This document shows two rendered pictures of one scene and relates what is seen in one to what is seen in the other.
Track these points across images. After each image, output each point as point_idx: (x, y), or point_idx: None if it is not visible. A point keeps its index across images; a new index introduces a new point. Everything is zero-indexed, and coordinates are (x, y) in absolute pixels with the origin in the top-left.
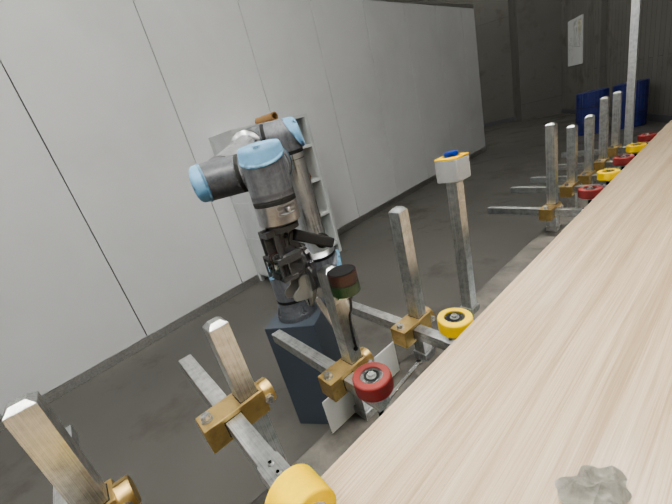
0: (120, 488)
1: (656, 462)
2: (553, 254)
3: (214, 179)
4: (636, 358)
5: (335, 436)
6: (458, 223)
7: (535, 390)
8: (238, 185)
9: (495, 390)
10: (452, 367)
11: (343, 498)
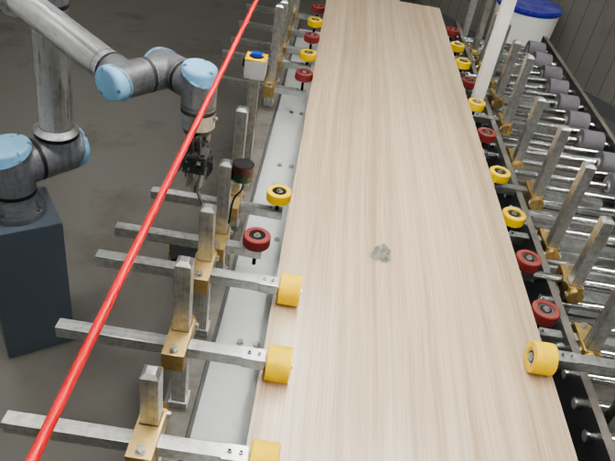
0: None
1: (393, 239)
2: (310, 139)
3: (138, 84)
4: (375, 201)
5: None
6: (253, 112)
7: (344, 224)
8: (152, 90)
9: (328, 228)
10: (299, 221)
11: None
